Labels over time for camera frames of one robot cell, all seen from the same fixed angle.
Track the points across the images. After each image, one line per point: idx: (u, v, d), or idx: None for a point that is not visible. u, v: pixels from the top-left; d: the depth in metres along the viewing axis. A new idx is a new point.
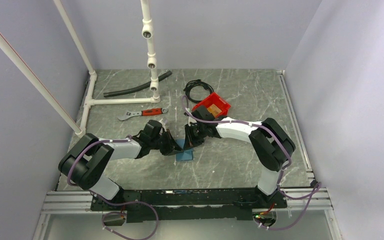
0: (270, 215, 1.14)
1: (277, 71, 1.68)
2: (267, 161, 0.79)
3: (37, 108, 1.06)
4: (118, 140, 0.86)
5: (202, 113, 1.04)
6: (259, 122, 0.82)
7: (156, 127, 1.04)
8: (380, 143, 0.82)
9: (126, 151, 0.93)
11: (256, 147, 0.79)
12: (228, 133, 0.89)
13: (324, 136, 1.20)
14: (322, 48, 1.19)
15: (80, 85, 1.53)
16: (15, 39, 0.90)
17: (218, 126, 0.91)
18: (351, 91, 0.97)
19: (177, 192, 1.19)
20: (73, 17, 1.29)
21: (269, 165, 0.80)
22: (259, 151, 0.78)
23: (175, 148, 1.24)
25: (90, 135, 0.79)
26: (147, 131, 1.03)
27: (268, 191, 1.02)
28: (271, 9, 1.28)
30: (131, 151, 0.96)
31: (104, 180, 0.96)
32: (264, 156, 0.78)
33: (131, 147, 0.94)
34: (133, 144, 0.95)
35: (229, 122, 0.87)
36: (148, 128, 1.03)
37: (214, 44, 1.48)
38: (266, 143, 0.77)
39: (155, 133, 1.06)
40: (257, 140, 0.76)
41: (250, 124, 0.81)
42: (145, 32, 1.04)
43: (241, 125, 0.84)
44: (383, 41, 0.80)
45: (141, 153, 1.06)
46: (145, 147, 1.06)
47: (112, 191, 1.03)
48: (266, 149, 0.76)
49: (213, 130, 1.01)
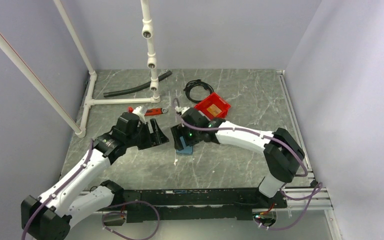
0: (270, 215, 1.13)
1: (277, 71, 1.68)
2: (279, 173, 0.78)
3: (37, 108, 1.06)
4: (65, 182, 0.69)
5: (195, 118, 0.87)
6: (269, 133, 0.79)
7: (132, 120, 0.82)
8: (380, 143, 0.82)
9: (91, 176, 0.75)
11: (270, 161, 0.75)
12: (227, 139, 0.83)
13: (323, 136, 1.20)
14: (322, 48, 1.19)
15: (80, 85, 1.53)
16: (15, 39, 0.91)
17: (216, 132, 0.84)
18: (351, 91, 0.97)
19: (177, 192, 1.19)
20: (73, 17, 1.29)
21: (280, 177, 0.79)
22: (273, 166, 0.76)
23: (153, 142, 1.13)
25: (28, 202, 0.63)
26: (120, 127, 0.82)
27: (269, 193, 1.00)
28: (271, 8, 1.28)
30: (96, 171, 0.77)
31: (94, 200, 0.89)
32: (278, 170, 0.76)
33: (94, 170, 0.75)
34: (95, 166, 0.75)
35: (232, 130, 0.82)
36: (121, 123, 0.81)
37: (214, 44, 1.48)
38: (279, 155, 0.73)
39: (132, 127, 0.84)
40: (272, 156, 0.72)
41: (261, 135, 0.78)
42: (145, 32, 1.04)
43: (245, 134, 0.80)
44: None
45: (113, 153, 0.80)
46: (122, 149, 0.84)
47: (105, 201, 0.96)
48: (280, 161, 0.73)
49: (210, 135, 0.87)
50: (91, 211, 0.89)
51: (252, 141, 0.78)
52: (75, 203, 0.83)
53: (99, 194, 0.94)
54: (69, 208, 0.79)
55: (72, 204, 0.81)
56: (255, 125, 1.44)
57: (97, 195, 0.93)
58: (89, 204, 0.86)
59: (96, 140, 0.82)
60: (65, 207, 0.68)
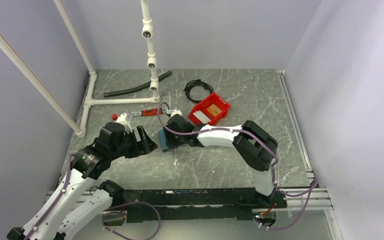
0: (270, 215, 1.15)
1: (277, 71, 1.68)
2: (253, 163, 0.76)
3: (37, 108, 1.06)
4: (44, 213, 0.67)
5: (180, 124, 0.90)
6: (239, 127, 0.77)
7: (116, 132, 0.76)
8: (381, 144, 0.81)
9: (75, 198, 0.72)
11: (241, 152, 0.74)
12: (208, 141, 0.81)
13: (323, 136, 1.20)
14: (322, 49, 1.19)
15: (80, 85, 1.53)
16: (15, 39, 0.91)
17: (198, 135, 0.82)
18: (351, 91, 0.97)
19: (177, 192, 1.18)
20: (73, 17, 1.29)
21: (255, 166, 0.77)
22: (245, 155, 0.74)
23: (141, 151, 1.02)
25: (12, 235, 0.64)
26: (103, 139, 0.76)
27: (266, 192, 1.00)
28: (271, 8, 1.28)
30: (81, 192, 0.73)
31: (91, 209, 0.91)
32: (251, 159, 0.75)
33: (76, 192, 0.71)
34: (76, 190, 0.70)
35: (209, 130, 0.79)
36: (104, 136, 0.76)
37: (214, 44, 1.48)
38: (248, 144, 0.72)
39: (117, 139, 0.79)
40: (240, 145, 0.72)
41: (231, 129, 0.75)
42: (145, 32, 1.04)
43: (220, 132, 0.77)
44: (383, 41, 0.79)
45: (95, 169, 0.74)
46: (105, 164, 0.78)
47: (101, 208, 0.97)
48: (249, 150, 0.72)
49: (194, 140, 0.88)
50: (87, 221, 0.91)
51: (225, 137, 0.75)
52: (70, 217, 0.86)
53: (96, 201, 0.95)
54: (63, 224, 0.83)
55: (67, 219, 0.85)
56: None
57: (94, 202, 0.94)
58: (85, 215, 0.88)
59: (75, 156, 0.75)
60: (51, 233, 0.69)
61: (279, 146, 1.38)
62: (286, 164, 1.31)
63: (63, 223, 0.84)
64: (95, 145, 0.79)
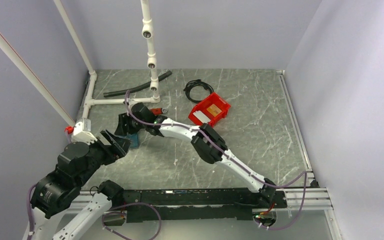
0: (270, 215, 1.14)
1: (277, 71, 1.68)
2: (205, 157, 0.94)
3: (37, 108, 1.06)
4: None
5: (145, 114, 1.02)
6: (196, 127, 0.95)
7: (75, 158, 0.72)
8: (381, 144, 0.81)
9: (46, 234, 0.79)
11: (199, 149, 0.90)
12: (168, 132, 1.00)
13: (323, 136, 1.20)
14: (322, 49, 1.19)
15: (80, 85, 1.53)
16: (15, 39, 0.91)
17: (160, 128, 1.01)
18: (351, 92, 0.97)
19: (177, 192, 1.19)
20: (73, 17, 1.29)
21: (207, 160, 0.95)
22: (199, 151, 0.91)
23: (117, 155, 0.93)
25: None
26: (63, 168, 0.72)
27: (255, 188, 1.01)
28: (271, 8, 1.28)
30: (51, 227, 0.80)
31: (89, 216, 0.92)
32: (203, 154, 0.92)
33: (45, 231, 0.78)
34: (43, 228, 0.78)
35: (171, 125, 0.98)
36: (63, 164, 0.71)
37: (214, 44, 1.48)
38: (203, 143, 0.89)
39: (80, 164, 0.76)
40: (197, 144, 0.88)
41: (190, 128, 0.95)
42: (145, 32, 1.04)
43: (180, 128, 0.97)
44: (383, 41, 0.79)
45: (59, 201, 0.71)
46: (72, 193, 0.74)
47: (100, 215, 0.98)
48: (204, 149, 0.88)
49: (155, 130, 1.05)
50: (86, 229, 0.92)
51: (185, 134, 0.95)
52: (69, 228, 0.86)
53: (94, 207, 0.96)
54: (63, 237, 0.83)
55: (65, 231, 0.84)
56: (255, 125, 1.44)
57: (92, 209, 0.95)
58: (84, 224, 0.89)
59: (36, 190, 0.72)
60: None
61: (279, 146, 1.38)
62: (286, 164, 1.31)
63: (62, 235, 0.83)
64: (57, 173, 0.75)
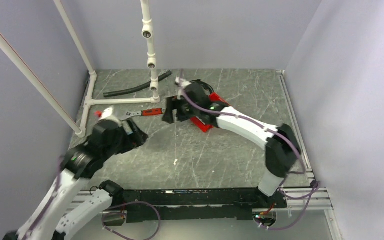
0: (270, 215, 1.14)
1: (277, 71, 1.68)
2: (274, 167, 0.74)
3: (37, 108, 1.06)
4: (37, 217, 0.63)
5: (199, 95, 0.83)
6: (273, 127, 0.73)
7: (110, 129, 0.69)
8: (382, 144, 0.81)
9: (49, 229, 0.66)
11: (268, 152, 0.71)
12: (229, 125, 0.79)
13: (323, 136, 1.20)
14: (322, 49, 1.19)
15: (80, 85, 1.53)
16: (15, 40, 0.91)
17: (219, 117, 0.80)
18: (351, 91, 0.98)
19: (177, 192, 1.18)
20: (73, 17, 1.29)
21: (274, 169, 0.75)
22: (270, 158, 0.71)
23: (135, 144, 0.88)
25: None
26: (95, 138, 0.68)
27: (268, 193, 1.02)
28: (271, 8, 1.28)
30: (73, 194, 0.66)
31: (91, 209, 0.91)
32: (274, 163, 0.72)
33: (69, 195, 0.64)
34: (67, 193, 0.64)
35: (235, 116, 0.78)
36: (96, 133, 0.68)
37: (214, 44, 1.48)
38: (279, 149, 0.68)
39: (111, 138, 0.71)
40: (271, 148, 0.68)
41: (265, 128, 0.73)
42: (145, 32, 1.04)
43: (248, 124, 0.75)
44: (383, 41, 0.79)
45: (87, 170, 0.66)
46: (98, 165, 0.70)
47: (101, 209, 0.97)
48: (280, 158, 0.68)
49: (210, 118, 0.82)
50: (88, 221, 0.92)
51: (255, 133, 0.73)
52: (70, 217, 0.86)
53: (96, 201, 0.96)
54: (63, 224, 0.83)
55: (67, 219, 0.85)
56: None
57: (94, 202, 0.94)
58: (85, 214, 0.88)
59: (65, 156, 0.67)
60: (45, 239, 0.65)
61: None
62: None
63: (63, 222, 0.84)
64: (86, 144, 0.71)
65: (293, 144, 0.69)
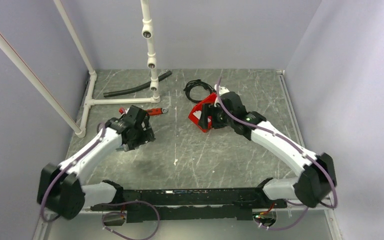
0: (270, 215, 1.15)
1: (277, 71, 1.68)
2: (301, 194, 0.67)
3: (37, 108, 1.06)
4: (83, 152, 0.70)
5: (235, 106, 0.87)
6: (313, 155, 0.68)
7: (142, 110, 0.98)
8: (382, 144, 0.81)
9: (84, 173, 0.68)
11: (301, 179, 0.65)
12: (263, 141, 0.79)
13: (323, 136, 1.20)
14: (322, 48, 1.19)
15: (80, 85, 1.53)
16: (15, 39, 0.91)
17: (255, 130, 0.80)
18: (351, 91, 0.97)
19: (177, 192, 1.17)
20: (73, 17, 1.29)
21: (300, 197, 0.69)
22: (301, 185, 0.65)
23: (147, 139, 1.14)
25: (46, 169, 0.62)
26: (131, 115, 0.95)
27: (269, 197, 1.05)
28: (271, 8, 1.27)
30: (109, 147, 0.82)
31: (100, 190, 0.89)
32: (303, 191, 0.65)
33: (109, 144, 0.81)
34: (110, 141, 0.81)
35: (272, 134, 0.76)
36: (134, 111, 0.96)
37: (214, 44, 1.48)
38: (315, 180, 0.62)
39: (140, 119, 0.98)
40: (308, 177, 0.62)
41: (304, 153, 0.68)
42: (145, 32, 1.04)
43: (284, 144, 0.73)
44: None
45: (125, 132, 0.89)
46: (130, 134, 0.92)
47: (108, 196, 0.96)
48: (313, 187, 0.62)
49: (244, 129, 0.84)
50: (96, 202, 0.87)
51: (291, 157, 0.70)
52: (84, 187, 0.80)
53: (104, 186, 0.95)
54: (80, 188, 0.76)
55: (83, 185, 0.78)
56: None
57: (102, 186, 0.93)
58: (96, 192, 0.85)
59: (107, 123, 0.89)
60: (84, 175, 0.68)
61: None
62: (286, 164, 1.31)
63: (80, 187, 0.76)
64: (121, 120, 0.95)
65: (331, 177, 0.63)
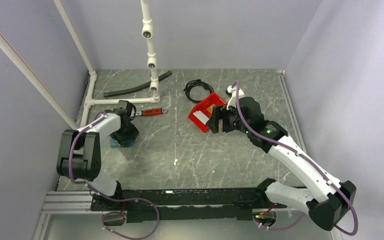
0: (270, 215, 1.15)
1: (277, 71, 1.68)
2: (318, 218, 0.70)
3: (37, 108, 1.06)
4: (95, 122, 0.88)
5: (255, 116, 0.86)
6: (337, 183, 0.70)
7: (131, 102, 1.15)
8: (383, 143, 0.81)
9: None
11: (322, 206, 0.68)
12: (283, 157, 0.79)
13: (323, 136, 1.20)
14: (322, 48, 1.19)
15: (80, 85, 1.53)
16: (16, 40, 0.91)
17: (276, 146, 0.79)
18: (351, 91, 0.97)
19: (177, 192, 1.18)
20: (73, 17, 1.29)
21: (316, 219, 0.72)
22: (321, 210, 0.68)
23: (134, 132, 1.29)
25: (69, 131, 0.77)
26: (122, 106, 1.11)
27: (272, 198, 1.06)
28: (272, 8, 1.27)
30: (111, 124, 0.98)
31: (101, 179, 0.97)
32: (323, 217, 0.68)
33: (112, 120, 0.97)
34: (113, 118, 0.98)
35: (295, 153, 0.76)
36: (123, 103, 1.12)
37: (214, 44, 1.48)
38: (338, 209, 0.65)
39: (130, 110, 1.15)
40: (332, 207, 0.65)
41: (330, 182, 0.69)
42: (145, 32, 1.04)
43: (307, 167, 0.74)
44: None
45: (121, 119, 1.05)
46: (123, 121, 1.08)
47: (111, 186, 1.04)
48: (335, 215, 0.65)
49: (262, 141, 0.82)
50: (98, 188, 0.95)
51: (314, 182, 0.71)
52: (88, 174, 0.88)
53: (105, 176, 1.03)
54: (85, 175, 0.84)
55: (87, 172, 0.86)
56: None
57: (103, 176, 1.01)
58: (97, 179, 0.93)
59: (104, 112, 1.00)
60: None
61: None
62: None
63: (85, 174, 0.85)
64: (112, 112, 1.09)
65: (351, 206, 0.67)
